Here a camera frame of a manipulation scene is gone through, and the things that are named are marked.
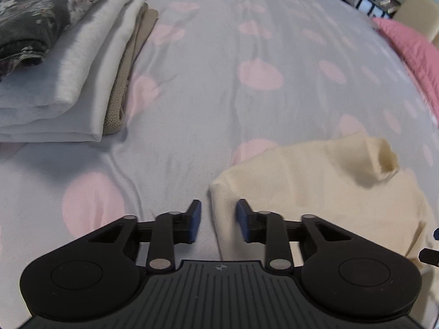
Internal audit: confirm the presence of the pink pillow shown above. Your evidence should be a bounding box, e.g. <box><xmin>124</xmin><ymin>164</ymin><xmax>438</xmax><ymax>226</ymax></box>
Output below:
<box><xmin>372</xmin><ymin>17</ymin><xmax>439</xmax><ymax>111</ymax></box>

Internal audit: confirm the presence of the cream knit sweater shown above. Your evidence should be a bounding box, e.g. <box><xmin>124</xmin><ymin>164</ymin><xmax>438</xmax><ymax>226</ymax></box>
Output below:
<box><xmin>209</xmin><ymin>135</ymin><xmax>439</xmax><ymax>302</ymax></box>

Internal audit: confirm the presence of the bed with pink dotted sheet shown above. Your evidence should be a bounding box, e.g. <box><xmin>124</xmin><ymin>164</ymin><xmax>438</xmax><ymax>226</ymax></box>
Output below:
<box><xmin>0</xmin><ymin>0</ymin><xmax>439</xmax><ymax>329</ymax></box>

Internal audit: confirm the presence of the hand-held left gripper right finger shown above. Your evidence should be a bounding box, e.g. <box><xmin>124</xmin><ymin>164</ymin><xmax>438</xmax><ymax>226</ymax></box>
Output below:
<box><xmin>236</xmin><ymin>198</ymin><xmax>354</xmax><ymax>275</ymax></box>

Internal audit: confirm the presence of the dark floral folded garment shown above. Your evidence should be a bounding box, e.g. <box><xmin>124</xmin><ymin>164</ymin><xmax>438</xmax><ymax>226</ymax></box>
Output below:
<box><xmin>0</xmin><ymin>0</ymin><xmax>123</xmax><ymax>80</ymax></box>

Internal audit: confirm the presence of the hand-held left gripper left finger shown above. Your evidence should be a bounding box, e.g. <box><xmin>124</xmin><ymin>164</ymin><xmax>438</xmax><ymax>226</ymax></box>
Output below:
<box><xmin>86</xmin><ymin>199</ymin><xmax>203</xmax><ymax>275</ymax></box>

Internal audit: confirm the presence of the beige folded garment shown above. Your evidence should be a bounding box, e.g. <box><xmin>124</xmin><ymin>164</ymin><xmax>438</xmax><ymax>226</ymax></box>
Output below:
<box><xmin>102</xmin><ymin>3</ymin><xmax>159</xmax><ymax>135</ymax></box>

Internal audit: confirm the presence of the white folded garment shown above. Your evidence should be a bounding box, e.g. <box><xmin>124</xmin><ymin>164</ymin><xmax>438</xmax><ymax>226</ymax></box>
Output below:
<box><xmin>0</xmin><ymin>0</ymin><xmax>151</xmax><ymax>143</ymax></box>

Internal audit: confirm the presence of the beige padded headboard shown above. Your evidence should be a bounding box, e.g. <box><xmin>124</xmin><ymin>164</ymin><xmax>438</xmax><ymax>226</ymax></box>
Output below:
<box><xmin>393</xmin><ymin>0</ymin><xmax>439</xmax><ymax>46</ymax></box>

